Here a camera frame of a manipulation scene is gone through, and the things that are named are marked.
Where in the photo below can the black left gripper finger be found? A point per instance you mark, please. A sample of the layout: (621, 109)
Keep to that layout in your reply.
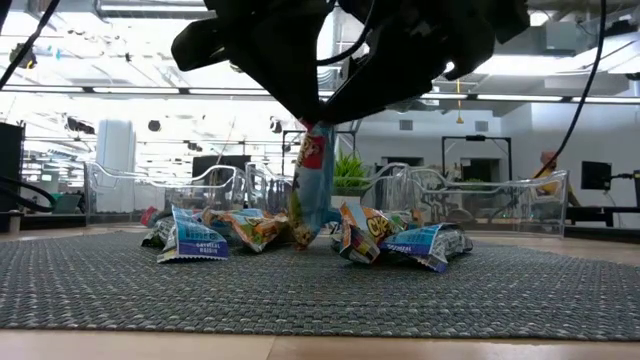
(312, 90)
(280, 70)

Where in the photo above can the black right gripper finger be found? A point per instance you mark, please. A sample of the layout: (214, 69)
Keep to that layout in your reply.
(395, 85)
(360, 75)

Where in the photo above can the green wrapper granola bar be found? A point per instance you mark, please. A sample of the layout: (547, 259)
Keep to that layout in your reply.
(250, 227)
(402, 218)

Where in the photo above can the blue oatmeal raisin granola bar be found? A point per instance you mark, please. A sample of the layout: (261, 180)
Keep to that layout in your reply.
(192, 240)
(430, 245)

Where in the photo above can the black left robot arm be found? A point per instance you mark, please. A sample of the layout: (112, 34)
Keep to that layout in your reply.
(200, 47)

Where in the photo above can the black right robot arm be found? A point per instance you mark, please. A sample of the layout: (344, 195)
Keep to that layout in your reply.
(500, 30)

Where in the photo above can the yellow hanging pendant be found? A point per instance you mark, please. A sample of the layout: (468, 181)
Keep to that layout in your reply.
(459, 117)

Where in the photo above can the green plant in white pot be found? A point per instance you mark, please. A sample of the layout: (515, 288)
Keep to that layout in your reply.
(350, 172)

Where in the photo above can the clear plastic bin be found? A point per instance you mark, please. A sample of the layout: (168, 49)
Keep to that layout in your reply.
(165, 185)
(270, 190)
(500, 200)

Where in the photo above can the person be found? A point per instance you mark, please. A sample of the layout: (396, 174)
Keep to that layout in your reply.
(550, 170)

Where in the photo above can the white round column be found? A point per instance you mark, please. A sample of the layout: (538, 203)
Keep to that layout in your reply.
(115, 165)

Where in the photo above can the grey woven table mat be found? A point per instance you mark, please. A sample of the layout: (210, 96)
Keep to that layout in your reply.
(320, 300)

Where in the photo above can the small black monitor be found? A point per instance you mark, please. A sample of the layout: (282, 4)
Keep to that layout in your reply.
(596, 175)

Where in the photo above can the teal box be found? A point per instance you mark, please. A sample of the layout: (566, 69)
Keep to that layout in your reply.
(65, 202)

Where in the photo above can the black equipment box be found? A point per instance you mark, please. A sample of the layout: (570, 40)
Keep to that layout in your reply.
(11, 170)

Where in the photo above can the black metal stand frame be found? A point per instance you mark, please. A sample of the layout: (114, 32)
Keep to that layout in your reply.
(475, 137)

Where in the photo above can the black aluminium rig frame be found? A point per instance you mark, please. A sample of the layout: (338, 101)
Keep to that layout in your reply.
(600, 216)

